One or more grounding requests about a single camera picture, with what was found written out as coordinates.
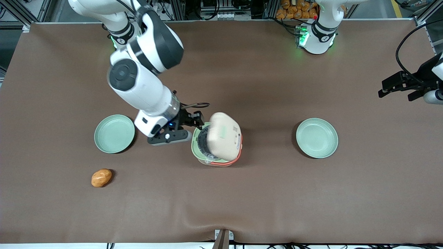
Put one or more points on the pile of orange bread rolls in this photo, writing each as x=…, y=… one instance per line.
x=296, y=8

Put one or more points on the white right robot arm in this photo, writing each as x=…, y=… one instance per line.
x=138, y=76

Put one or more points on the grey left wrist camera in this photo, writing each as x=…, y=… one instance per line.
x=434, y=97

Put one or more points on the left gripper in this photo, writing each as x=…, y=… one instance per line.
x=423, y=73

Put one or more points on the brown table mat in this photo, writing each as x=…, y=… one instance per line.
x=263, y=86

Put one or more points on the pale green plate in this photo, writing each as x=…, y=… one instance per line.
x=114, y=134
x=317, y=138

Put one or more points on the metal table edge bracket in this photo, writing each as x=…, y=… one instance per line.
x=223, y=238

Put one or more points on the orange-brown potato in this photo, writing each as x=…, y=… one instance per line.
x=101, y=177

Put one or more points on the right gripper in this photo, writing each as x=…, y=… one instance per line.
x=187, y=118

